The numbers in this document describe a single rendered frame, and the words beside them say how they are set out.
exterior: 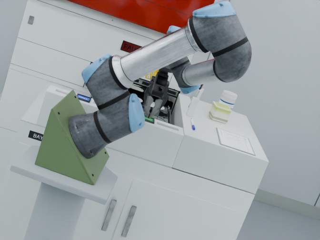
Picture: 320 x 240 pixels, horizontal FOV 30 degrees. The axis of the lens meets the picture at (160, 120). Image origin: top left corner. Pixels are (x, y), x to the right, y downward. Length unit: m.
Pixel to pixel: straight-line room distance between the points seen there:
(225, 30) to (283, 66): 2.73
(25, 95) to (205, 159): 1.04
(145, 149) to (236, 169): 0.37
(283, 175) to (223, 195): 2.36
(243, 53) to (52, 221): 0.84
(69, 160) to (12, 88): 1.08
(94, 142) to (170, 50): 0.40
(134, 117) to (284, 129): 2.80
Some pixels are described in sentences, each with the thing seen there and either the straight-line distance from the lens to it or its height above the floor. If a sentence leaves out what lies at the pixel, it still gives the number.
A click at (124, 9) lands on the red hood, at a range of 2.77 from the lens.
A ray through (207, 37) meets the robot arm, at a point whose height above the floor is 1.40.
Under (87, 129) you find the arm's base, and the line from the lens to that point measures 1.94.
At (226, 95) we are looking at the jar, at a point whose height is 1.05.
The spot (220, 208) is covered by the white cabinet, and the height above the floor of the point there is 0.72.
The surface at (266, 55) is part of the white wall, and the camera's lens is 4.44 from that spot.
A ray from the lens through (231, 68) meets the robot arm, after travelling 1.79.
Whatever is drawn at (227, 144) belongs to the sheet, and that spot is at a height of 0.97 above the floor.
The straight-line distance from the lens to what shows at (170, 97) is 2.88.
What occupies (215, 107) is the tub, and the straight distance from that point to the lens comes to 2.64.
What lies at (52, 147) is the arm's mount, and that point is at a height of 0.90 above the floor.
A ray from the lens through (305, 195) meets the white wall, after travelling 4.84.
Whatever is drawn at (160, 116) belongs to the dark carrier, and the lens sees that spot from 2.65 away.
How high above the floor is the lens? 1.62
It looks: 16 degrees down
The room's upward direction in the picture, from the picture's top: 20 degrees clockwise
